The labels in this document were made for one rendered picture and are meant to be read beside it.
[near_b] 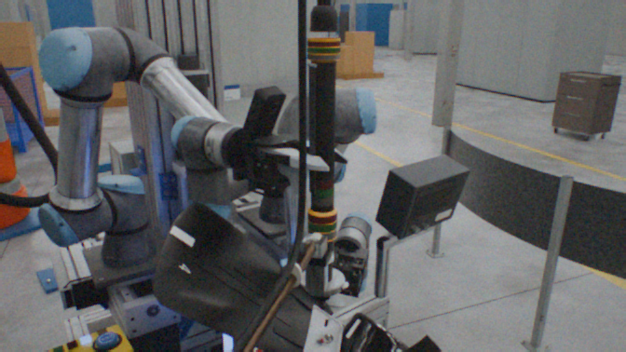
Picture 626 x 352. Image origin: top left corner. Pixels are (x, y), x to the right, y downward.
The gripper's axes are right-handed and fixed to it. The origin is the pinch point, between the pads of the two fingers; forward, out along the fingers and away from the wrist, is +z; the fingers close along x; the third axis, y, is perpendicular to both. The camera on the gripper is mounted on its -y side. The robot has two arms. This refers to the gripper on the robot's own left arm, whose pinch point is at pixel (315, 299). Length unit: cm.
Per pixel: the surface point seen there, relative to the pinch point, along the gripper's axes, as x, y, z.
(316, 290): -12.5, 2.9, 15.0
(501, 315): 111, 79, -181
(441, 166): -8, 21, -69
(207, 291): -18.9, -7.3, 29.5
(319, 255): -19.4, 3.1, 16.7
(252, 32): -32, -85, -174
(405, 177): -7, 11, -56
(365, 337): -8.8, 11.2, 17.8
